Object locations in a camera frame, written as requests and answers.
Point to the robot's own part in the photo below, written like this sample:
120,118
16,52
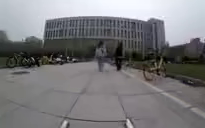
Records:
129,123
64,124

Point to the low grey building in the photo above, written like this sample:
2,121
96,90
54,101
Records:
186,49

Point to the row of parked bicycles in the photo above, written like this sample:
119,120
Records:
33,60

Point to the person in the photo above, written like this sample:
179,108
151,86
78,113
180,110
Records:
118,55
100,55

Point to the row of trees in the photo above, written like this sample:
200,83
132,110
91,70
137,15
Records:
10,40

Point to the large curved grey building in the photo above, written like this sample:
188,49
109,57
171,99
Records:
100,31

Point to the dark hedge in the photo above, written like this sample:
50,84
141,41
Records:
16,50

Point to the yellow bicycle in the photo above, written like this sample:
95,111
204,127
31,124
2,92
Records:
154,68

